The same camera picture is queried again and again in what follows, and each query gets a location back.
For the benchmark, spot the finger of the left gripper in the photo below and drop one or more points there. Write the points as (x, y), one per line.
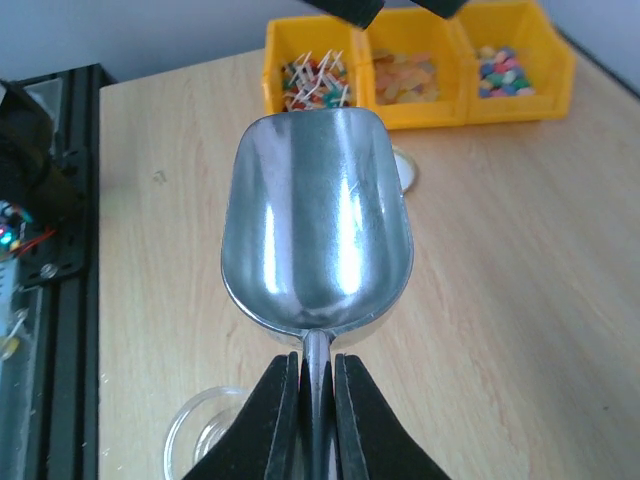
(445, 9)
(358, 13)

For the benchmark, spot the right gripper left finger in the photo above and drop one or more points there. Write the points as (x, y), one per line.
(260, 443)

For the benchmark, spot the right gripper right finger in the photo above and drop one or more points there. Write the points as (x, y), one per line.
(372, 442)

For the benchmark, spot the yellow bin with lollipops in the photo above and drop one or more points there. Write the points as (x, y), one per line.
(311, 63)

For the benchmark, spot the yellow bin with popsicle candies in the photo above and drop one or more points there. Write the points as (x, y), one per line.
(413, 69)

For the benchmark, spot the yellow bin with star candies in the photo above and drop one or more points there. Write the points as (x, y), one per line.
(520, 69)

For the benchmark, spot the metal scoop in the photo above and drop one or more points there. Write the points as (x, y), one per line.
(317, 246)

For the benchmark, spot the clear plastic jar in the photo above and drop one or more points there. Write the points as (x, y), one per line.
(197, 426)

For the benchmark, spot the white jar lid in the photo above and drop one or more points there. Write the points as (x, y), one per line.
(406, 168)

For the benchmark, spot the black aluminium frame rail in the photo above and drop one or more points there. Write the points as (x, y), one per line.
(49, 300)

